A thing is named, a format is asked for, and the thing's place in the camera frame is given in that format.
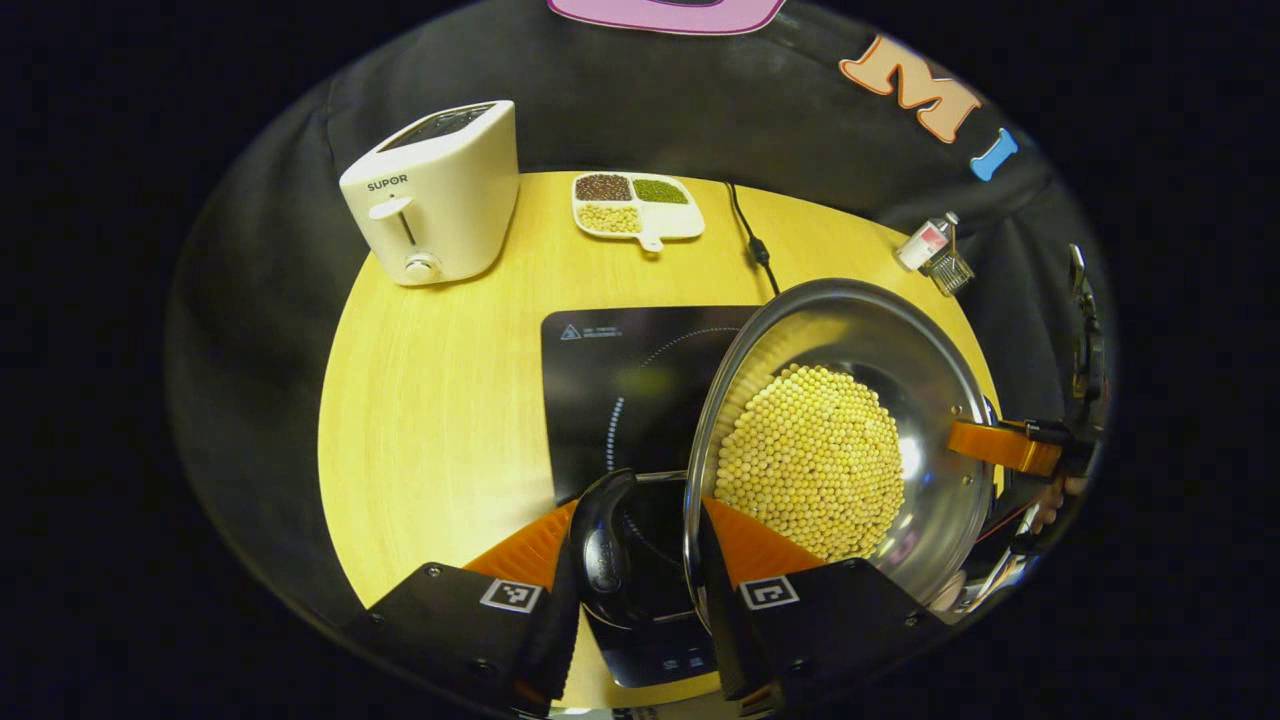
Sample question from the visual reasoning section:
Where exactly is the steel pot with beans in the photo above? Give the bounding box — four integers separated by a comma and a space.
567, 277, 1002, 632

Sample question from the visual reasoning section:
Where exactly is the white divided dish of beans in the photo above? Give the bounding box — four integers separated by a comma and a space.
570, 171, 707, 254

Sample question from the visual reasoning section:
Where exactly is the black power cable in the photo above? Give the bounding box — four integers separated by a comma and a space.
721, 181, 782, 297

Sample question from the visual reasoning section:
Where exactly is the clear bottle with pink label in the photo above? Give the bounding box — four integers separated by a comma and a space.
894, 211, 962, 274

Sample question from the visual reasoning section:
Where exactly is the black backdrop cloth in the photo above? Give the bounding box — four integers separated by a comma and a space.
165, 0, 1113, 623

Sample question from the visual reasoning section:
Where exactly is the white toaster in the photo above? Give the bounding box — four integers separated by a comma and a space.
338, 99, 522, 288

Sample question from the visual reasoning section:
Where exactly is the glass jar with sticks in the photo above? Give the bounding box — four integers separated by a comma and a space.
924, 224, 977, 299

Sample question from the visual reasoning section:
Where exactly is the black induction cooktop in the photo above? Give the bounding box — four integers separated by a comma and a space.
539, 304, 782, 690

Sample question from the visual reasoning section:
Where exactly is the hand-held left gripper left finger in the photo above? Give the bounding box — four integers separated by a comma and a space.
344, 499, 582, 717

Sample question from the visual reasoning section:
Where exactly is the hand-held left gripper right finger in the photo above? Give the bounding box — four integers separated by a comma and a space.
694, 496, 952, 707

